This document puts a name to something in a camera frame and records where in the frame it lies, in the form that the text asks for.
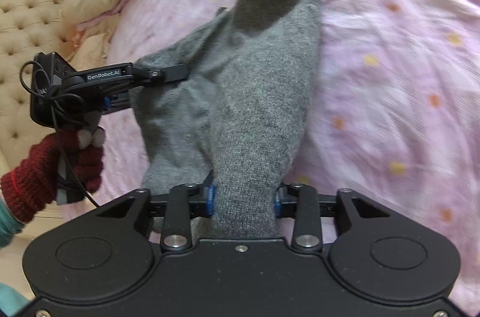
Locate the grey argyle sweater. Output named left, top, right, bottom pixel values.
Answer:
left=130, top=0, right=320, bottom=238

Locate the teal sleeve forearm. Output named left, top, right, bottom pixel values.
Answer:
left=0, top=200, right=24, bottom=248

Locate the left hand red knit glove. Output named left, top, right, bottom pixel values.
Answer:
left=0, top=127, right=107, bottom=224

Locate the cream embroidered pillow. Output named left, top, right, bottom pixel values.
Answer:
left=71, top=31, right=112, bottom=70

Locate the cream tufted headboard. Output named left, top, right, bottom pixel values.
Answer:
left=1, top=0, right=73, bottom=170

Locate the pink patterned bed sheet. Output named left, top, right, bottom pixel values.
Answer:
left=75, top=0, right=479, bottom=315

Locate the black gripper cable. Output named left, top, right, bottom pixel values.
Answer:
left=19, top=60, right=103, bottom=209

